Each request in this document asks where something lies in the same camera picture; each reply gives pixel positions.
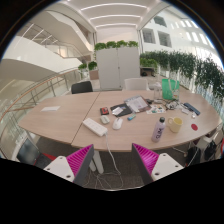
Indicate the glass railing wooden handrail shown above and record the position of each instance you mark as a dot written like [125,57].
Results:
[20,103]

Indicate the dark chair with red base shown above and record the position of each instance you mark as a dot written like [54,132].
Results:
[28,151]

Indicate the potted plants planter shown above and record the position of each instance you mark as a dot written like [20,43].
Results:
[92,65]

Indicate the white power strip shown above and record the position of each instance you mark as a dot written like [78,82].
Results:
[94,126]

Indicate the grey printed booklet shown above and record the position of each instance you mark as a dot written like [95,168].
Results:
[137,103]

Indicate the dark blue keyboard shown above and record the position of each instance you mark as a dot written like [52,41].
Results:
[192,109]

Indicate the pale yellow mug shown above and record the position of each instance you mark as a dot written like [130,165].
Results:
[175,125]

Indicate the white cabinet topped with plants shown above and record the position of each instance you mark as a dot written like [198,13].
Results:
[116,66]

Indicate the green tote bag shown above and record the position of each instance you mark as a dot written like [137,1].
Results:
[170,89]

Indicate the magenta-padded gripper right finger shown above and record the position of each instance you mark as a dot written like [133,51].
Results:
[148,160]

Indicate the clear plastic water bottle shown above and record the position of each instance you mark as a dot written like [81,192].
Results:
[157,90]

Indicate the white paper sheet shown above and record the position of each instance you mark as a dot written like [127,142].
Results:
[50,108]

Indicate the green hedge plant row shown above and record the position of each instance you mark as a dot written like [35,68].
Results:
[186,65]

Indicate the small teal marker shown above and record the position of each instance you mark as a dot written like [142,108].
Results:
[131,117]

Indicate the black office chair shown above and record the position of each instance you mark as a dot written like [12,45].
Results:
[81,87]

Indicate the white office chair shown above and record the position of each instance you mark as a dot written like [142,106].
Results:
[136,84]

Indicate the black power adapter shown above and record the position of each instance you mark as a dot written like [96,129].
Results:
[149,101]

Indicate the lilac drink bottle black cap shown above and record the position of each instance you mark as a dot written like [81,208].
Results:
[158,131]

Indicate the black notebook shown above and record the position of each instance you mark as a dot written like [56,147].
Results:
[126,111]

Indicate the small grey computer mouse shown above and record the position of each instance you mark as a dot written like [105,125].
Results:
[104,119]

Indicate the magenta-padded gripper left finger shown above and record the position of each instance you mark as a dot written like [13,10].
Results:
[78,160]

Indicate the white computer mouse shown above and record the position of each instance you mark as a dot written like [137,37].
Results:
[117,123]

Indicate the colourful sticker sheet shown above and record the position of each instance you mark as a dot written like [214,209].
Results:
[155,109]

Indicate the red and black case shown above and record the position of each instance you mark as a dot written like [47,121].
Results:
[104,110]

